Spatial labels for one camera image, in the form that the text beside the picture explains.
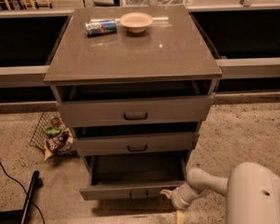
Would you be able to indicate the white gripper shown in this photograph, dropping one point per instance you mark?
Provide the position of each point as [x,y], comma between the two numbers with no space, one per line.
[178,197]

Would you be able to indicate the grey bottom drawer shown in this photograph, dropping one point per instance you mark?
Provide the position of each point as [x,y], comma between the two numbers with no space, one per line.
[134,176]

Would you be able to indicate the grey drawer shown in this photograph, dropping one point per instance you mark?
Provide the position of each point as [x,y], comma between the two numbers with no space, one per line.
[134,111]
[137,143]
[134,176]

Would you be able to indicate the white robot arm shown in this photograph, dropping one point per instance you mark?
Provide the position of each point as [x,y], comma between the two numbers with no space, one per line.
[252,193]

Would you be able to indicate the grey middle drawer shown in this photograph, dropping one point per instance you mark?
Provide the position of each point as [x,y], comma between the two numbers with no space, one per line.
[137,143]

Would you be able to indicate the grey top drawer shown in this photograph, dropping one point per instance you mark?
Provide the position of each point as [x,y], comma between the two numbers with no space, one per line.
[134,111]

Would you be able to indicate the grey drawer cabinet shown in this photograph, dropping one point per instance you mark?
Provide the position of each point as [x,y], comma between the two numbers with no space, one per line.
[169,59]

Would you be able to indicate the brown snack bag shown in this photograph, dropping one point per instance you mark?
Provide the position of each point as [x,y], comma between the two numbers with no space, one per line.
[61,144]

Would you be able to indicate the green snack bag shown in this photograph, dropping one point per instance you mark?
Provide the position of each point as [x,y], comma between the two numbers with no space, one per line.
[51,131]

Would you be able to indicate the small red can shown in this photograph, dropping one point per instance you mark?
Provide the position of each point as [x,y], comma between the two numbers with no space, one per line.
[55,122]

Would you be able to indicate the black stand base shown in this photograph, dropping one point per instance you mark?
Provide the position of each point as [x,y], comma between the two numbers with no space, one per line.
[21,216]

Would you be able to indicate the beige bowl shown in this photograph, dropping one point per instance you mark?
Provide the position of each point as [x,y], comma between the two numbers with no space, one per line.
[136,22]

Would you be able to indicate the blue and white can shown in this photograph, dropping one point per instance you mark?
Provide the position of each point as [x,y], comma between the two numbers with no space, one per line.
[104,27]

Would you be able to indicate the wire basket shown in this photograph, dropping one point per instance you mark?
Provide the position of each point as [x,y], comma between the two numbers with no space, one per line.
[38,138]

